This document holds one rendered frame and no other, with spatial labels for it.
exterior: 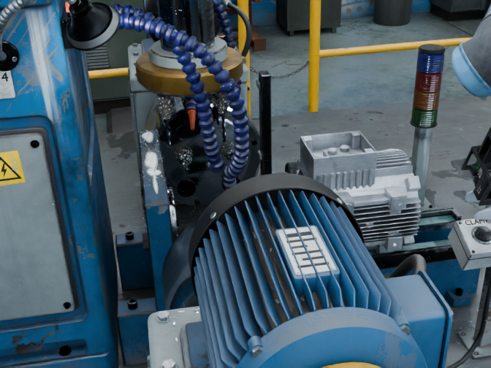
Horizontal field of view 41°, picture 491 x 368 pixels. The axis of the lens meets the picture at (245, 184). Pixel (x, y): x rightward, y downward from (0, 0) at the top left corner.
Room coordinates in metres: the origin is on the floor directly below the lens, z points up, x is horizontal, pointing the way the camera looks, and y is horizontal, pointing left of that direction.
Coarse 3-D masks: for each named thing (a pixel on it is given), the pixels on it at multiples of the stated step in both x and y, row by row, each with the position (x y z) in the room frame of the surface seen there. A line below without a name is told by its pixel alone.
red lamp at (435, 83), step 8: (416, 72) 1.46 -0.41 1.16; (440, 72) 1.44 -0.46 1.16; (416, 80) 1.45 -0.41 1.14; (424, 80) 1.43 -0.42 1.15; (432, 80) 1.43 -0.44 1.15; (440, 80) 1.44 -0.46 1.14; (416, 88) 1.45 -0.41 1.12; (424, 88) 1.43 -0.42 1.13; (432, 88) 1.43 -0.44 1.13; (440, 88) 1.45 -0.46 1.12
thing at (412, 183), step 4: (412, 176) 1.07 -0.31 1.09; (416, 176) 1.07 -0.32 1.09; (408, 180) 1.07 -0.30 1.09; (412, 180) 1.07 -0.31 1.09; (416, 180) 1.07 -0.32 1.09; (408, 184) 1.06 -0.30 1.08; (412, 184) 1.06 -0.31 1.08; (416, 184) 1.06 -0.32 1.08; (408, 188) 1.06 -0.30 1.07; (412, 188) 1.06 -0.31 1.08; (416, 188) 1.06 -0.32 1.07; (408, 236) 1.07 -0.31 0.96; (412, 236) 1.07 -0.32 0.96; (404, 240) 1.06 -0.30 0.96; (408, 240) 1.06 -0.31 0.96; (412, 240) 1.06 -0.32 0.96; (404, 244) 1.06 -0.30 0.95; (408, 244) 1.06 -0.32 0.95
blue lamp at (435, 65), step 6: (420, 54) 1.45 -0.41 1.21; (426, 54) 1.44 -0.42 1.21; (432, 54) 1.49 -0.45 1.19; (438, 54) 1.43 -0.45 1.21; (444, 54) 1.45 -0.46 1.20; (420, 60) 1.45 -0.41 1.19; (426, 60) 1.44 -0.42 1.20; (432, 60) 1.43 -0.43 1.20; (438, 60) 1.43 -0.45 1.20; (420, 66) 1.44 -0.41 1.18; (426, 66) 1.43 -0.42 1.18; (432, 66) 1.43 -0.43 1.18; (438, 66) 1.43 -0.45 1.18; (426, 72) 1.43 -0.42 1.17; (432, 72) 1.43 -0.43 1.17; (438, 72) 1.43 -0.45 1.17
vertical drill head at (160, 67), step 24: (168, 0) 1.03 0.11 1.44; (192, 0) 1.03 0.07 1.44; (192, 24) 1.03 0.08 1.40; (168, 48) 1.04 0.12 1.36; (216, 48) 1.04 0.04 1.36; (144, 72) 1.01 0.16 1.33; (168, 72) 1.00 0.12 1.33; (240, 72) 1.04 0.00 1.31; (168, 96) 1.01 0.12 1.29; (192, 96) 0.99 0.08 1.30; (216, 96) 1.04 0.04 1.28; (168, 120) 1.02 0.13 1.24; (216, 120) 1.11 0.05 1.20; (168, 144) 1.02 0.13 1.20
